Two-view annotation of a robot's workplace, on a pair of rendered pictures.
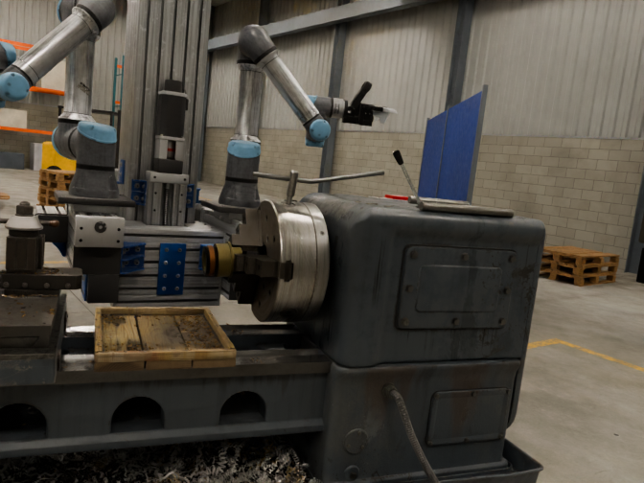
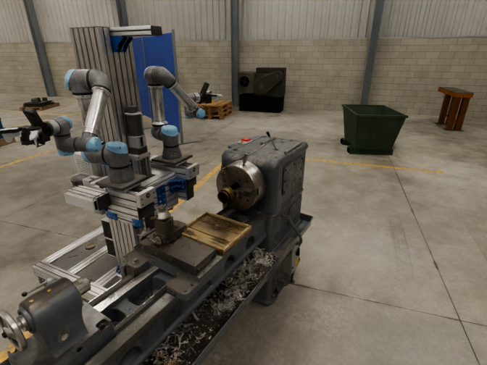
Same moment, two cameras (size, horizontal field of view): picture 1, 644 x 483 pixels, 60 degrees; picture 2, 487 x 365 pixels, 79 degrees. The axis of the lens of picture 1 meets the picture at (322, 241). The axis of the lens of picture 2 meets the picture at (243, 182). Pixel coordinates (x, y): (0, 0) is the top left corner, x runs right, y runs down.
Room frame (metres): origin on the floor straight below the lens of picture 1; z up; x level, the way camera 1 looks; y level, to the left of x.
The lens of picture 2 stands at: (-0.03, 1.12, 1.88)
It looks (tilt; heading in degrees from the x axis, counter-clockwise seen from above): 23 degrees down; 325
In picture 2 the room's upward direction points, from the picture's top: straight up
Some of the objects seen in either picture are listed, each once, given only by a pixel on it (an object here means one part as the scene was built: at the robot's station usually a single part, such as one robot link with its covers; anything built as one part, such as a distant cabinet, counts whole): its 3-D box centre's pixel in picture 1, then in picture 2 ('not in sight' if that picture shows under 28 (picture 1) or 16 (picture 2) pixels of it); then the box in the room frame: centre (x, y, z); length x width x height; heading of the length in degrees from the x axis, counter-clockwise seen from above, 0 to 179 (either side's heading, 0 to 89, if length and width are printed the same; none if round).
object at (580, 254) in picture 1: (574, 264); (215, 108); (8.69, -3.95, 0.22); 1.25 x 0.86 x 0.44; 130
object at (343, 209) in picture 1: (408, 271); (265, 169); (1.62, -0.26, 1.06); 0.59 x 0.48 x 0.39; 113
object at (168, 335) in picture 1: (160, 334); (214, 231); (1.34, 0.37, 0.89); 0.36 x 0.30 x 0.04; 23
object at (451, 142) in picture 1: (438, 188); (148, 84); (8.16, -1.59, 1.18); 4.12 x 0.80 x 2.35; 179
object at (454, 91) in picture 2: not in sight; (450, 107); (3.58, -8.80, 0.50); 1.61 x 0.44 x 1.00; 127
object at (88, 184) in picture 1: (95, 180); (121, 171); (1.81, 0.75, 1.21); 0.15 x 0.15 x 0.10
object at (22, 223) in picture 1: (24, 221); (162, 213); (1.29, 0.69, 1.13); 0.08 x 0.08 x 0.03
